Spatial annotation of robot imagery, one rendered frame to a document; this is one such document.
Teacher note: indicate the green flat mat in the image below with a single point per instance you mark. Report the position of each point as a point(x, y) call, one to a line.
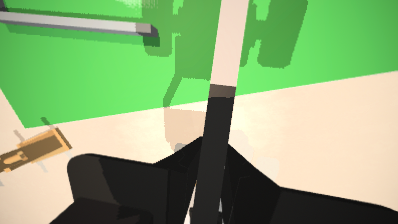
point(52, 76)

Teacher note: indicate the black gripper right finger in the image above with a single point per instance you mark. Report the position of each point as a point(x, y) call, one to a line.
point(248, 196)

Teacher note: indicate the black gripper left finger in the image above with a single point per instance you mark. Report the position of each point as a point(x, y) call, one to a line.
point(164, 188)

